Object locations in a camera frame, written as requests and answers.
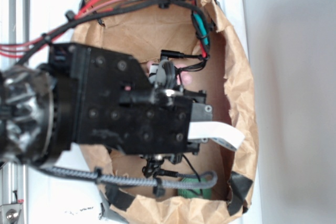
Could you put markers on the aluminium frame rail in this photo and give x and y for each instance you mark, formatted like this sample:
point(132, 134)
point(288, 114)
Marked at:
point(14, 30)

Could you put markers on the metal corner bracket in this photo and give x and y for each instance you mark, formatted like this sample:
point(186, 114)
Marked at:
point(12, 213)

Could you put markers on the green dimpled ball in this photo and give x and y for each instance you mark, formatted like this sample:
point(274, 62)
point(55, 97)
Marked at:
point(196, 192)

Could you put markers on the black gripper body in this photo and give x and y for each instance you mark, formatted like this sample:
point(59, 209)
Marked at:
point(104, 97)

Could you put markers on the brown paper-lined cardboard box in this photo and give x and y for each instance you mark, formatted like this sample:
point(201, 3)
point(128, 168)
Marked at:
point(229, 83)

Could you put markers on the pink plush toy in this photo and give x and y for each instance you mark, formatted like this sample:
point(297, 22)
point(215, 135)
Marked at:
point(183, 78)

